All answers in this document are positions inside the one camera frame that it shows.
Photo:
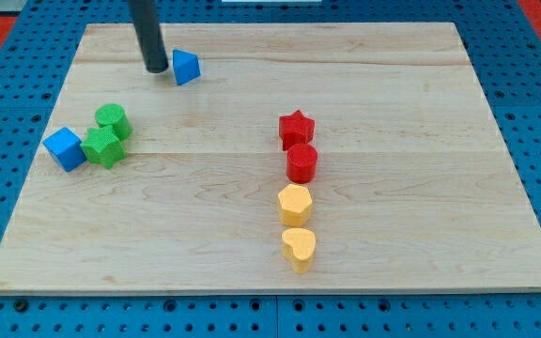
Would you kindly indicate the green star block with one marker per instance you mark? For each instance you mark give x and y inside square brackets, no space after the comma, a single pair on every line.
[102,146]

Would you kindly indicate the red cylinder block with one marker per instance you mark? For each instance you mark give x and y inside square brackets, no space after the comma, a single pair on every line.
[301,163]

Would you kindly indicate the yellow hexagon block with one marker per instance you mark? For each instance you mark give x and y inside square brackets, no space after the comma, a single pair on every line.
[295,205]

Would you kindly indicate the yellow heart block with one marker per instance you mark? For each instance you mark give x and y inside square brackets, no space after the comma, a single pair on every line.
[298,247]

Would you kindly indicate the wooden board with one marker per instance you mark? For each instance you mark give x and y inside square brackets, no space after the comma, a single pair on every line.
[414,192]

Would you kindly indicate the green cylinder block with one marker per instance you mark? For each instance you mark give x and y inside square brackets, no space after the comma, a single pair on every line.
[114,115]

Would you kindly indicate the blue triangle block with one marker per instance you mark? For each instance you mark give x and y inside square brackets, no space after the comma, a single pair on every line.
[185,66]

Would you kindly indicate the blue cube block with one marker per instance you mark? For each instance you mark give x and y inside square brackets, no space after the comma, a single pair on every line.
[65,148]

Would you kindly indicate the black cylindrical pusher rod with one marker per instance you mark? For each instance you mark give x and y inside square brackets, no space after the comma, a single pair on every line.
[149,34]

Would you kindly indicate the red star block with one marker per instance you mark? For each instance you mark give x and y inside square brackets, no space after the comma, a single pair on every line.
[296,128]

